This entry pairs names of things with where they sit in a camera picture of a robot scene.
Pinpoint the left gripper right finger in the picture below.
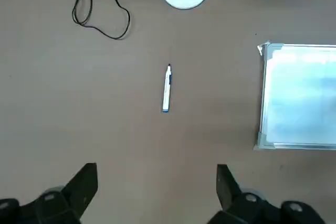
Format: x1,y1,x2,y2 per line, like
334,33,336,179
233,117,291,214
206,164,327,224

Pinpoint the white and blue marker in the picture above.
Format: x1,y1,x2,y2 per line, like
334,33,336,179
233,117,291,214
161,63,174,114

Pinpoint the black lamp cable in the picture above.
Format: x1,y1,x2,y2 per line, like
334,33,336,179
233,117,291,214
71,0,167,40

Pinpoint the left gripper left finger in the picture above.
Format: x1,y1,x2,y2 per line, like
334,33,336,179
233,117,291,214
0,163,99,224

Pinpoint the silver-framed whiteboard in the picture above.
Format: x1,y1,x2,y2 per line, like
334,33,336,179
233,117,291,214
253,40,336,152

